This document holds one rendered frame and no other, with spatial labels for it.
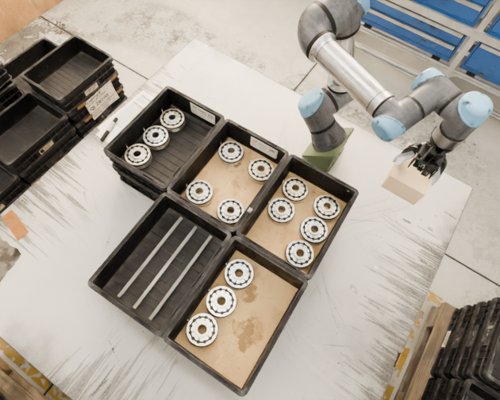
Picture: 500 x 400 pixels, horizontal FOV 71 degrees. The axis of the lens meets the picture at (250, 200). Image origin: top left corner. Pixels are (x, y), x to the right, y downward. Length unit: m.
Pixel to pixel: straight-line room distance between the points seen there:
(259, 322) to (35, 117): 1.77
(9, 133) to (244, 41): 1.86
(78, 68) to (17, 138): 0.53
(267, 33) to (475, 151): 1.87
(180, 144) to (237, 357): 0.85
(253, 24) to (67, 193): 2.27
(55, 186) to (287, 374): 1.21
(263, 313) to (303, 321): 0.21
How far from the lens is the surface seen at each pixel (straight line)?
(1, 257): 1.67
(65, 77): 2.40
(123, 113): 1.84
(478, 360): 1.90
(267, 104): 1.82
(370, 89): 1.02
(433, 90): 1.03
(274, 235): 1.33
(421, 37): 2.97
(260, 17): 3.44
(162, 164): 1.48
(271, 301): 1.27
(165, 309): 1.28
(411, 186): 1.22
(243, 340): 1.25
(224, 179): 1.42
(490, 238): 2.76
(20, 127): 2.43
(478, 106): 1.01
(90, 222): 1.59
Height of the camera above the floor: 2.08
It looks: 64 degrees down
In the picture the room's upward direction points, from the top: 7 degrees clockwise
